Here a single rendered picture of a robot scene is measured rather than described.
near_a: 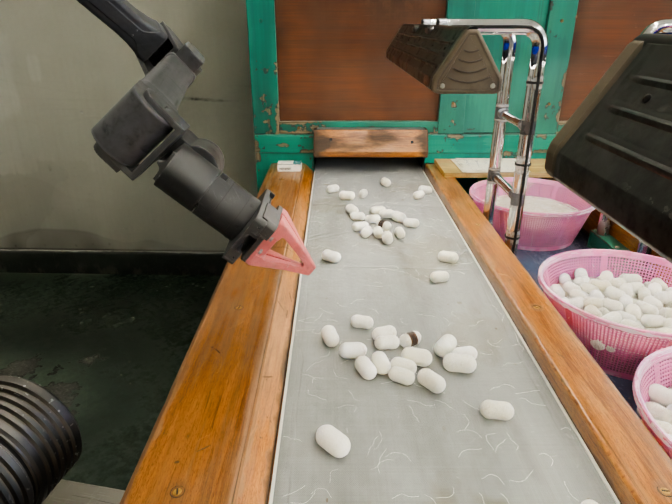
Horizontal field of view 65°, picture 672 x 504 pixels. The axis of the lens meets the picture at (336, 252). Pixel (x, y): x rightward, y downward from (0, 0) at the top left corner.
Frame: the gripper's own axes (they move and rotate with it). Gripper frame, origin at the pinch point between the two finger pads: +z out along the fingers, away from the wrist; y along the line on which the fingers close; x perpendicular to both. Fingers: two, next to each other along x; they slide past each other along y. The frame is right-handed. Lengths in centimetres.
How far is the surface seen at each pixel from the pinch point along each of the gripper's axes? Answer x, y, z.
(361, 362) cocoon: 2.7, -6.9, 10.6
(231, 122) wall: 35, 171, -20
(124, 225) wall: 106, 173, -30
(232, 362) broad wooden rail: 11.7, -7.7, -1.0
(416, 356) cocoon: -1.4, -5.6, 15.7
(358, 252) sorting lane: 3.2, 28.5, 13.1
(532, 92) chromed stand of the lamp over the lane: -35.1, 27.6, 15.5
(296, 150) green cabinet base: 8, 84, -1
